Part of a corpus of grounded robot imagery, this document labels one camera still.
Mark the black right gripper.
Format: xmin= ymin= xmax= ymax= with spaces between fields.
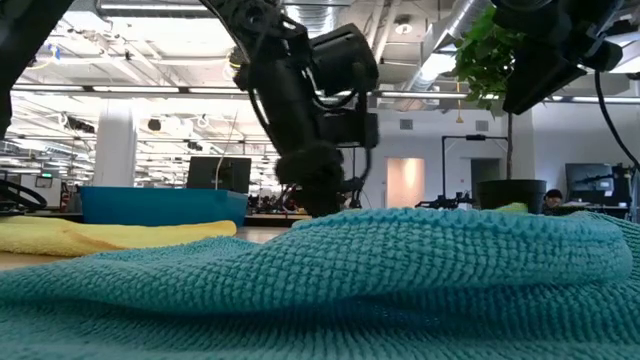
xmin=492 ymin=0 xmax=624 ymax=115

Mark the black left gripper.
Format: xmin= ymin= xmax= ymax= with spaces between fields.
xmin=233 ymin=22 xmax=380 ymax=218

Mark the teal microfiber towel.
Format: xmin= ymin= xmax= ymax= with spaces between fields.
xmin=0 ymin=207 xmax=640 ymax=360

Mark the yellow microfiber towel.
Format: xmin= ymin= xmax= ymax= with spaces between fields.
xmin=0 ymin=214 xmax=239 ymax=259

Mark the green leafy potted tree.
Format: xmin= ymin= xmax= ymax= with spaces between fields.
xmin=452 ymin=4 xmax=526 ymax=182

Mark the black background monitor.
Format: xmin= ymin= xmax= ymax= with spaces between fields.
xmin=186 ymin=156 xmax=252 ymax=195
xmin=565 ymin=163 xmax=615 ymax=204

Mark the black plant pot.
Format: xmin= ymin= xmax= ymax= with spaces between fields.
xmin=475 ymin=178 xmax=548 ymax=211

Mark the person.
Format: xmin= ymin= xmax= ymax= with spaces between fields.
xmin=542 ymin=188 xmax=565 ymax=215

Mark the blue plastic bin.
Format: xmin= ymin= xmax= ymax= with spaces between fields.
xmin=79 ymin=186 xmax=250 ymax=227

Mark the white pillar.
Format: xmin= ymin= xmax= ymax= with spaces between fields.
xmin=92 ymin=99 xmax=139 ymax=188

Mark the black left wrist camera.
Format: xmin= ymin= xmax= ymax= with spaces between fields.
xmin=319 ymin=110 xmax=380 ymax=150

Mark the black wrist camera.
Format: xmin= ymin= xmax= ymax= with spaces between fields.
xmin=579 ymin=37 xmax=625 ymax=73
xmin=319 ymin=110 xmax=380 ymax=150

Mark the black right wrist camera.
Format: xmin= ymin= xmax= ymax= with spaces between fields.
xmin=579 ymin=37 xmax=625 ymax=73

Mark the black right camera cable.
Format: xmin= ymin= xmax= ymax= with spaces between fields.
xmin=593 ymin=69 xmax=640 ymax=171

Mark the black metal frame stand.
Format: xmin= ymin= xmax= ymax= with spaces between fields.
xmin=441 ymin=133 xmax=509 ymax=201

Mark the black aluminium table frame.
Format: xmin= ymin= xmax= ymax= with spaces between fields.
xmin=0 ymin=212 xmax=311 ymax=229

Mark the black cable loop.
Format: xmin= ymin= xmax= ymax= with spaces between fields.
xmin=0 ymin=178 xmax=49 ymax=211

